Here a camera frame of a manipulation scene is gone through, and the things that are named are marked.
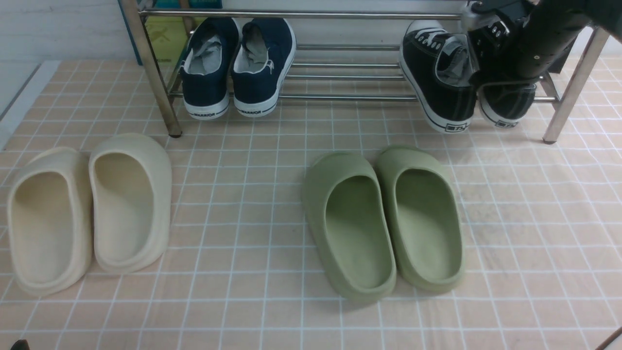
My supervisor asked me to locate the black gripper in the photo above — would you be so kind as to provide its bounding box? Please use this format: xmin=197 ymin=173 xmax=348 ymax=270
xmin=461 ymin=0 xmax=533 ymax=31

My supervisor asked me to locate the black canvas sneaker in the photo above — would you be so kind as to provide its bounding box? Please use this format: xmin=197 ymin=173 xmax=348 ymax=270
xmin=468 ymin=20 xmax=537 ymax=129
xmin=398 ymin=20 xmax=476 ymax=134

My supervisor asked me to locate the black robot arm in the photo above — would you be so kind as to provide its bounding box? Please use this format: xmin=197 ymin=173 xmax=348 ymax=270
xmin=461 ymin=0 xmax=621 ymax=88

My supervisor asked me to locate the metal shoe rack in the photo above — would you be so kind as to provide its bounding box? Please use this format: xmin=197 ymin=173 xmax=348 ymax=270
xmin=118 ymin=0 xmax=614 ymax=144

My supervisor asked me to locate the right navy canvas shoe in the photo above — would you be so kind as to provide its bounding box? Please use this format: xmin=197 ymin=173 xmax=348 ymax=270
xmin=231 ymin=17 xmax=297 ymax=118

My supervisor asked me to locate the navy canvas shoe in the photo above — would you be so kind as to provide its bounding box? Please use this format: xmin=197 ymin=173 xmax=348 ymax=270
xmin=231 ymin=17 xmax=297 ymax=118
xmin=180 ymin=17 xmax=241 ymax=121

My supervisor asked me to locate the left navy canvas shoe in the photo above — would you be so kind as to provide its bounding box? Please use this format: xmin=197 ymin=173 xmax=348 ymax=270
xmin=180 ymin=17 xmax=241 ymax=121

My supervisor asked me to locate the checkered pink tablecloth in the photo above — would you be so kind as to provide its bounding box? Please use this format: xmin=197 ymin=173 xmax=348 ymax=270
xmin=1 ymin=57 xmax=621 ymax=350

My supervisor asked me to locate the right green foam slipper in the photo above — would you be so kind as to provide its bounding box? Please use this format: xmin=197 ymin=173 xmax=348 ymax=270
xmin=376 ymin=145 xmax=465 ymax=293

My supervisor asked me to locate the green foam slipper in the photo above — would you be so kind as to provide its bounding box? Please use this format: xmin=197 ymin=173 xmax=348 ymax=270
xmin=301 ymin=152 xmax=397 ymax=303
xmin=376 ymin=145 xmax=465 ymax=293

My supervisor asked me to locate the left green foam slipper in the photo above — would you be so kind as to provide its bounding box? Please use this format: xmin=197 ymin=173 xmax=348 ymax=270
xmin=301 ymin=152 xmax=397 ymax=303

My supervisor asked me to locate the yellow green box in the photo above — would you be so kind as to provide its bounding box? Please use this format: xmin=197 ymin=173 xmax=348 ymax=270
xmin=146 ymin=17 xmax=188 ymax=66

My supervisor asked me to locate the right cream foam slipper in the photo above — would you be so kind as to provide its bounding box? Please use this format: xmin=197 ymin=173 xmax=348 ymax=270
xmin=88 ymin=133 xmax=173 ymax=275

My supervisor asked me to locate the cream foam slipper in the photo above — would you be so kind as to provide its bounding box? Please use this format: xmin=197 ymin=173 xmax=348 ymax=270
xmin=88 ymin=133 xmax=173 ymax=275
xmin=7 ymin=147 xmax=93 ymax=297

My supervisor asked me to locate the left cream foam slipper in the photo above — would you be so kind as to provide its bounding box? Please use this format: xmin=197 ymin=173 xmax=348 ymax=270
xmin=7 ymin=147 xmax=93 ymax=297

